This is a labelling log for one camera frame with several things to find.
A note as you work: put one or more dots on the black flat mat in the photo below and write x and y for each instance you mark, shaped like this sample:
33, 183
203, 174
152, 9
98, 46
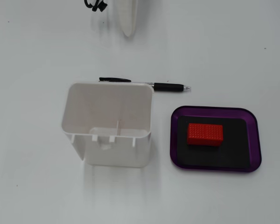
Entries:
235, 149

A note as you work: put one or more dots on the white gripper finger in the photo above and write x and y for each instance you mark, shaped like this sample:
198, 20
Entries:
128, 16

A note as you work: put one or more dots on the white plastic open box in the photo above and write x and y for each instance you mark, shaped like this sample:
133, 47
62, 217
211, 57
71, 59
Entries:
107, 109

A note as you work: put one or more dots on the red studded cube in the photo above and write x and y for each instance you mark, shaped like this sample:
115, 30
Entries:
204, 133

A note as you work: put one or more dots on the black ballpoint pen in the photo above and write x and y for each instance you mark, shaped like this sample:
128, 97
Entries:
168, 87

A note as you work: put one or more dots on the purple tray black mat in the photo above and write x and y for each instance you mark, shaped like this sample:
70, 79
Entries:
255, 140

